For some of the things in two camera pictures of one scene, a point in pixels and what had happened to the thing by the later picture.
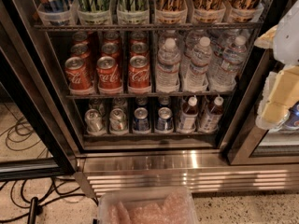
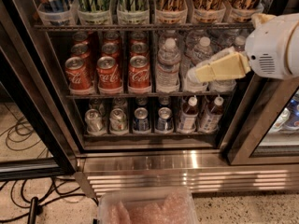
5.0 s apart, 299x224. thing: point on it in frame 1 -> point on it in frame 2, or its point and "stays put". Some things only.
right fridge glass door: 246,145 stays put
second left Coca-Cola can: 80,50 stays put
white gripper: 288,42 -> 267,49
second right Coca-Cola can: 139,49 stays put
